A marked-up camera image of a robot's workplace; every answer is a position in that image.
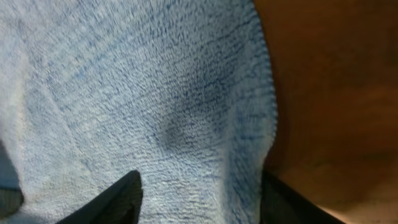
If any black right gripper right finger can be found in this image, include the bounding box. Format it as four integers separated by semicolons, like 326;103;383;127
260;170;344;224

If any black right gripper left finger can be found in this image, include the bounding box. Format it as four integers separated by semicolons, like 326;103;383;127
58;170;143;224

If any blue microfiber cloth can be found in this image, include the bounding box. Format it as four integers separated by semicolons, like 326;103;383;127
1;0;277;223

